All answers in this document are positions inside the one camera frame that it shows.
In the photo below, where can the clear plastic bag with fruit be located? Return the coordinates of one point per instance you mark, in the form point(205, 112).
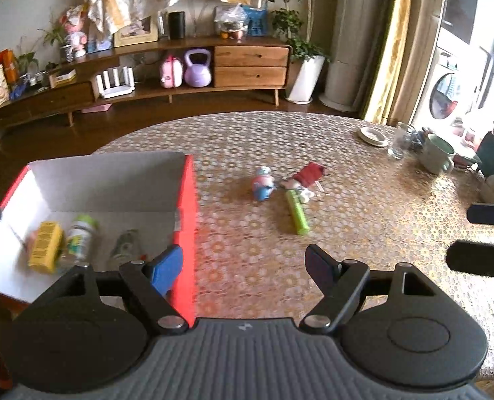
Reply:
point(230, 23)

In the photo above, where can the white router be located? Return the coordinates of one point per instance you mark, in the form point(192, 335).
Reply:
point(115, 85)

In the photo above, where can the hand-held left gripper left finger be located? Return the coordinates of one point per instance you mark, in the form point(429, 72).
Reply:
point(165, 268)

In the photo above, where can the small plant in metal pot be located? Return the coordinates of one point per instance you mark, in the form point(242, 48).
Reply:
point(61, 43)

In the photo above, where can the black cylinder speaker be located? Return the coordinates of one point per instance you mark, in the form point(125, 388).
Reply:
point(177, 25)

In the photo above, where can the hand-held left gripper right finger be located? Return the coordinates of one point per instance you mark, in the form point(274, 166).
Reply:
point(320, 264)

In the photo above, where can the small open cardboard box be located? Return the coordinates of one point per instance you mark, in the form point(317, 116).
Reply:
point(63, 79)

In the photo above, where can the clear jar with green lid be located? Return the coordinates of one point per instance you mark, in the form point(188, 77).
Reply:
point(80, 239)

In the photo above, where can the green tube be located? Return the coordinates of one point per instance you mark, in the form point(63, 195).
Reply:
point(298, 212)

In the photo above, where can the yellow curtain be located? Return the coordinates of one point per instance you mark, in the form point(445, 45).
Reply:
point(390, 41)

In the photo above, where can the blue box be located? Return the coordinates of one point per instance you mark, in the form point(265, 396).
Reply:
point(256, 21)

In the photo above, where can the white tall planter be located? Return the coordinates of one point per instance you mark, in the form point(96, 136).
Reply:
point(307, 79)

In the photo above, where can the pink doll figure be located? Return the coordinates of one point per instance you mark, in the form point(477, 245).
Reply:
point(75, 29)

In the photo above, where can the dark red small pouch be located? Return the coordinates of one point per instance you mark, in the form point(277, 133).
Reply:
point(311, 173)

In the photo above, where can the wooden picture frame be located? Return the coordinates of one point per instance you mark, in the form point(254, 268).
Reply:
point(136, 33)

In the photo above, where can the blue pink small bottle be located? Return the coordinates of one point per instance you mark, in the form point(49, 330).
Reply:
point(263, 183)

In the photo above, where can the red cardboard box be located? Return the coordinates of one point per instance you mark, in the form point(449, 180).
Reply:
point(186, 216)

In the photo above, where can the green leafy plant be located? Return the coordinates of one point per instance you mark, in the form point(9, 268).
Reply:
point(288, 16)

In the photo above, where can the grey tower air conditioner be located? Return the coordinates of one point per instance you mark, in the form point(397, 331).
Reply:
point(351, 50)

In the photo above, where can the pink toy backpack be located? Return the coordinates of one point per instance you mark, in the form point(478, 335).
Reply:
point(171, 73)

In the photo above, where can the pale green mug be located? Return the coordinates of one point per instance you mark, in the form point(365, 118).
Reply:
point(436, 156)

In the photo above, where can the clear drinking glass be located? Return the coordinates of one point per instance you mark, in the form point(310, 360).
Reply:
point(399, 143)

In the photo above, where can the yellow small box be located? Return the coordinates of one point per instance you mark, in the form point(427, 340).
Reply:
point(45, 248)

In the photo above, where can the white plate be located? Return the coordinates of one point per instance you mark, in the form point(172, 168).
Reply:
point(372, 136)

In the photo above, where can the white washing machine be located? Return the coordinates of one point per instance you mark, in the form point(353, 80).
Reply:
point(443, 91)

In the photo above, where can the purple kettlebell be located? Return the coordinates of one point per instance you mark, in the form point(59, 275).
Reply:
point(198, 71)

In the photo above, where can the wooden sideboard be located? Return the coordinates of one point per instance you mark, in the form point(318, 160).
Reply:
point(251, 66)

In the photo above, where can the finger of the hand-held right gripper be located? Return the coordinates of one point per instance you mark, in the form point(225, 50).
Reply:
point(480, 258)
point(490, 213)

